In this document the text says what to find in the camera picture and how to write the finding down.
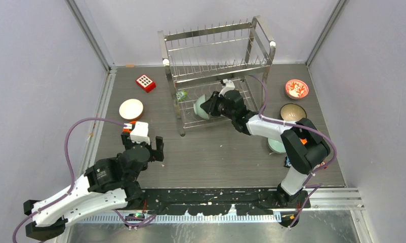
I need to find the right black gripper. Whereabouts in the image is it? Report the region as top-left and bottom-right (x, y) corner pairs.
(200, 91), (235, 120)

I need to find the pale green bowl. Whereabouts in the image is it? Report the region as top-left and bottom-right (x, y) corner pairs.
(268, 138), (286, 154)
(193, 94), (210, 120)

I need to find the steel two-tier dish rack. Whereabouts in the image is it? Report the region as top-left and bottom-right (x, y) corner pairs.
(157, 16), (276, 136)

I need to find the dark blue bowl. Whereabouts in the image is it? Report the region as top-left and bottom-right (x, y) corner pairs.
(279, 103), (307, 122)

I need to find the red white patterned bowl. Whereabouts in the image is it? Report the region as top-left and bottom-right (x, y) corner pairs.
(285, 79), (309, 100)

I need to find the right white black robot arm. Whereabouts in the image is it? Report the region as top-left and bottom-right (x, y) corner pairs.
(194, 90), (331, 208)

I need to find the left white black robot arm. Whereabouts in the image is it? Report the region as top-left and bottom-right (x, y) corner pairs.
(23, 133), (164, 241)

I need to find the small green patterned object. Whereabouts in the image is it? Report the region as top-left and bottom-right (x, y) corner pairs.
(176, 90), (188, 103)

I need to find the white bowl brown outside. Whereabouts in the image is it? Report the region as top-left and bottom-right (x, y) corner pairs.
(118, 99), (144, 120)

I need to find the red white grid block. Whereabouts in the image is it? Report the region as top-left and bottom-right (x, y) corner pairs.
(135, 74), (156, 93)

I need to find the blue cartoon sticker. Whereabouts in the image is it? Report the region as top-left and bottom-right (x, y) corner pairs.
(284, 157), (291, 168)

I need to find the red cartoon toy block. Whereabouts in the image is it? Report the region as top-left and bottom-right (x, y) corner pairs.
(319, 161), (327, 169)

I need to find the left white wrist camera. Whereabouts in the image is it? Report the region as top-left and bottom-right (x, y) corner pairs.
(126, 121), (150, 144)

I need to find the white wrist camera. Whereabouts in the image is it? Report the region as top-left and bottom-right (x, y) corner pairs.
(219, 79), (235, 96)
(126, 121), (150, 144)

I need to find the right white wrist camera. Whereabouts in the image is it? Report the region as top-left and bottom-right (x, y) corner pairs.
(219, 79), (235, 96)

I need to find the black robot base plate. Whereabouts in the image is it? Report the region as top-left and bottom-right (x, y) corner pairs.
(125, 188), (310, 216)

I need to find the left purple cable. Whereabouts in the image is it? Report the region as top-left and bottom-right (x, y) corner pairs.
(12, 117), (157, 243)

